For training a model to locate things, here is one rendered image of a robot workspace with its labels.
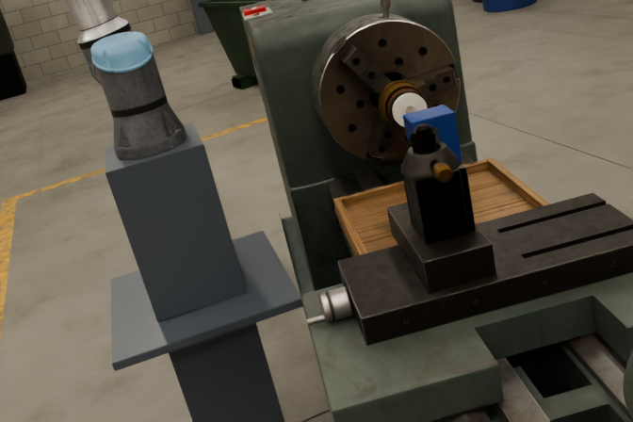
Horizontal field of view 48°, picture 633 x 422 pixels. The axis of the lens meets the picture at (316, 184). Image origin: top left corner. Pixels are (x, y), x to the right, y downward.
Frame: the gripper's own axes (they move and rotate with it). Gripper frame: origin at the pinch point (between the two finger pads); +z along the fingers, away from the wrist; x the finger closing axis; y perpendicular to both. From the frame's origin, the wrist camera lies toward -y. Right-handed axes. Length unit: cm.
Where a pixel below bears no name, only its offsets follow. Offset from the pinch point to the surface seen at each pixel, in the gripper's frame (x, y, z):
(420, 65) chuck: 23.4, -19.6, 20.6
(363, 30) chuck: 23.5, -8.7, 10.4
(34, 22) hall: -939, 295, 55
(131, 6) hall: -968, 156, 66
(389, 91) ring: 34.2, -9.7, 21.7
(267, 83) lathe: 7.5, 12.8, 19.9
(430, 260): 87, 0, 31
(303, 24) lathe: 5.8, 1.5, 9.0
